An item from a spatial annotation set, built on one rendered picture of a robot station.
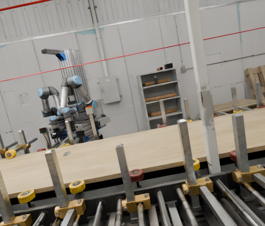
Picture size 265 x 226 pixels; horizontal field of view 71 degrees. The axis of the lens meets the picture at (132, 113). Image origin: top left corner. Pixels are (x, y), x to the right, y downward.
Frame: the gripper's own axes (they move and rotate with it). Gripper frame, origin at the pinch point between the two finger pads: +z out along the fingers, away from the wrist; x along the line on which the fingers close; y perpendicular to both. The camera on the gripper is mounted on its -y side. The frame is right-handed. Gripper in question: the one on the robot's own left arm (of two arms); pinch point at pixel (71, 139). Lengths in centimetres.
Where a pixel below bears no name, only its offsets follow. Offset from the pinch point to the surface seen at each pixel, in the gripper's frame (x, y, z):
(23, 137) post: 3.8, -45.8, -14.1
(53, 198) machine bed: -100, -17, 11
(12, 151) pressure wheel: -13, -54, -6
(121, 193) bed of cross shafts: -129, 19, 7
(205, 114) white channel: -141, 67, -24
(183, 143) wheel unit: -146, 48, -16
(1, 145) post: 12, -69, -11
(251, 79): 124, 446, 0
